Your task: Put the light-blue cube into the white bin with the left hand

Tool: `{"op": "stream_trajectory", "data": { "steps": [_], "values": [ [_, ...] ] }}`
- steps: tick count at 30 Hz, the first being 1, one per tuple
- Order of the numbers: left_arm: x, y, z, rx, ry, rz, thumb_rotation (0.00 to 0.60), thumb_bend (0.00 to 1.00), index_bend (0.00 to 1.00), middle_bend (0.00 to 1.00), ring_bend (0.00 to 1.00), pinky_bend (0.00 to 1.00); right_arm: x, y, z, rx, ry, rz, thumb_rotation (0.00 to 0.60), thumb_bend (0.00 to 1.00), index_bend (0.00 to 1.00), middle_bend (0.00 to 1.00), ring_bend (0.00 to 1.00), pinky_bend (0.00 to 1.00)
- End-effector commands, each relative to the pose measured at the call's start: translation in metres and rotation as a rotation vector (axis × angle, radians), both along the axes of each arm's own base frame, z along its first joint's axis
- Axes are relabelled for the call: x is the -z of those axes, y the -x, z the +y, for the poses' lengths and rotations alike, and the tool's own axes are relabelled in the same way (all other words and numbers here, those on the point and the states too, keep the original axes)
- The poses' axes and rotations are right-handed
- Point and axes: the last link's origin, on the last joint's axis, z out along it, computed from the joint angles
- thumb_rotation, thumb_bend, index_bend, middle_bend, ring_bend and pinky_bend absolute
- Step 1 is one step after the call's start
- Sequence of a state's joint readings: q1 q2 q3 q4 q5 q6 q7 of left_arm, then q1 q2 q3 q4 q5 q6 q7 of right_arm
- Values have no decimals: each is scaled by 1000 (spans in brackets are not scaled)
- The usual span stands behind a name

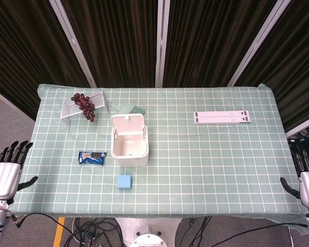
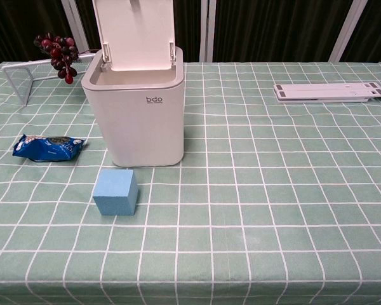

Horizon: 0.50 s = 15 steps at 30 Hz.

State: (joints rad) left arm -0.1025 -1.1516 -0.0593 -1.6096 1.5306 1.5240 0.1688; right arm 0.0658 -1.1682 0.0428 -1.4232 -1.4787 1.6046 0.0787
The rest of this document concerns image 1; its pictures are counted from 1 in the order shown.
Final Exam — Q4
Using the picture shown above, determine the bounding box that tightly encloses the grey metal frame post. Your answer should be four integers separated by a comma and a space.
154, 0, 171, 87
226, 0, 291, 87
48, 0, 97, 89

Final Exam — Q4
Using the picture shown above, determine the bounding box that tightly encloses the black cable with plug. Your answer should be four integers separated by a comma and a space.
6, 208, 83, 247

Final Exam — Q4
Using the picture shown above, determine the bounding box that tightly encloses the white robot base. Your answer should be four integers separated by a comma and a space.
114, 217, 186, 247

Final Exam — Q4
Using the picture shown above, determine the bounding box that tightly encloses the blue square block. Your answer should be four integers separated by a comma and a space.
117, 174, 133, 190

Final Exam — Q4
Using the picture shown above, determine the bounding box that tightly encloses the blue snack packet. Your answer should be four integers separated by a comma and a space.
78, 151, 107, 166

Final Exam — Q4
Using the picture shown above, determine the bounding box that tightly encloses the white wire mesh rack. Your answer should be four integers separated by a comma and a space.
60, 90, 111, 127

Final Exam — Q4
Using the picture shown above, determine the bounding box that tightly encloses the black cable bundle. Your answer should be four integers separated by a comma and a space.
63, 217, 124, 247

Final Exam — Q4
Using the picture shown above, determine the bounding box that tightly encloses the white storage box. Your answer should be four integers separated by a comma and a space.
110, 113, 149, 168

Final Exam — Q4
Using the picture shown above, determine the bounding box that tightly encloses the dark red grape bunch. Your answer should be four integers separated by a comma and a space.
71, 93, 96, 122

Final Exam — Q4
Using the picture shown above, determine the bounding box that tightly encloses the green dustpan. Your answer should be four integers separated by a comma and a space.
107, 101, 147, 115

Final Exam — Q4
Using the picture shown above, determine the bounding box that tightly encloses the white folding stand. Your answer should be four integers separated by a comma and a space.
193, 110, 253, 125

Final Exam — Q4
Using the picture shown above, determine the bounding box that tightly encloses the green checkered tablecloth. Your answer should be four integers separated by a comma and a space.
8, 82, 309, 236

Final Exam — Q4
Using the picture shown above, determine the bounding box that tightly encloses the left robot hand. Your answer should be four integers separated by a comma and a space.
0, 140, 39, 206

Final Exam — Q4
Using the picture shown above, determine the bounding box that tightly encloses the dark pleated curtain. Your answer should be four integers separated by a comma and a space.
0, 0, 309, 133

